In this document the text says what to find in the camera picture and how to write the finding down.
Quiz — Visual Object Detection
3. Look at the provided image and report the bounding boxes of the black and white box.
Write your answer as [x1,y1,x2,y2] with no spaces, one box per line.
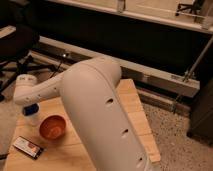
[13,136,43,160]

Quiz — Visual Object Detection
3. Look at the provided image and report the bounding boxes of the black office chair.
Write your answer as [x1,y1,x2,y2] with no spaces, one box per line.
[0,25,56,102]

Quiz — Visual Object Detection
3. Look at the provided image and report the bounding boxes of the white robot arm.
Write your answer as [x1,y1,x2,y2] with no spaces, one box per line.
[13,57,154,171]

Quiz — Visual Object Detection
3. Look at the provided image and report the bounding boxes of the black chair base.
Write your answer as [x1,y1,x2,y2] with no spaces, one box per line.
[175,0,208,16]

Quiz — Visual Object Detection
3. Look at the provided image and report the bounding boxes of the white ceramic cup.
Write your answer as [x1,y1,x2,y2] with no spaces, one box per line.
[23,111,40,126]

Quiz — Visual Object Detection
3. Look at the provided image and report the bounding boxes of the wooden table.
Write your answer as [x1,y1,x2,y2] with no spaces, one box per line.
[3,79,161,171]

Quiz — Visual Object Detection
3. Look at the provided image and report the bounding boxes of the orange bowl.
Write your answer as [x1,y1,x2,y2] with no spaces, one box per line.
[39,115,66,140]

